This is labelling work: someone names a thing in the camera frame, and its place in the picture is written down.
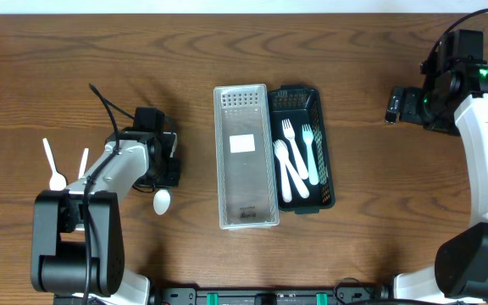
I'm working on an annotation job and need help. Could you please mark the pale green plastic fork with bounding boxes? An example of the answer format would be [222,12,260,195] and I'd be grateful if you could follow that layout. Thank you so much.
[302,124,319,186]

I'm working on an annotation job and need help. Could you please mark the white thick plastic spoon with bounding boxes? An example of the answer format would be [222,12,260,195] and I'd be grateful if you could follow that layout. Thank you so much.
[274,140,292,202]

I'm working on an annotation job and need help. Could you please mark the white fork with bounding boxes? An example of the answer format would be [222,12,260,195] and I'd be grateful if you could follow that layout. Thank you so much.
[281,119,308,180]
[286,159,310,198]

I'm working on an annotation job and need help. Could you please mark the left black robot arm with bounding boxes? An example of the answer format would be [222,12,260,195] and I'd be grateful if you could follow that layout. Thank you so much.
[30,130,177,304]

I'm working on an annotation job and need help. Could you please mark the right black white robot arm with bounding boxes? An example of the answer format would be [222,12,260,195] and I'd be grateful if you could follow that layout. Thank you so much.
[385,30,488,304]

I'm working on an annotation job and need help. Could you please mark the white label sticker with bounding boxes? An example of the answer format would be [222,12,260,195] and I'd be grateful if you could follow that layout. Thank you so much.
[229,134,255,153]

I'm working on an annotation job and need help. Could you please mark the clear plastic basket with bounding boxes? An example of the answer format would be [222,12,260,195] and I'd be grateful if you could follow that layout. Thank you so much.
[213,84,280,230]

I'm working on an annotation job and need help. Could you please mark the left black cable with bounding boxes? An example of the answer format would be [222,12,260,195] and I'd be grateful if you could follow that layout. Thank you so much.
[80,82,137,305]

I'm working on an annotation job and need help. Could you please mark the black cable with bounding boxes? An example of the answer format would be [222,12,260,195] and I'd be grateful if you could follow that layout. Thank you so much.
[421,7,488,73]
[80,82,137,305]

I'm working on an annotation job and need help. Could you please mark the right black cable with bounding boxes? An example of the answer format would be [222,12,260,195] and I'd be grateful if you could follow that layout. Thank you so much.
[421,7,488,73]

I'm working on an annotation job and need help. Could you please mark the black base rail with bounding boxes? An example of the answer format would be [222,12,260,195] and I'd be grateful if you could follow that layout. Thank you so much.
[147,280,397,305]

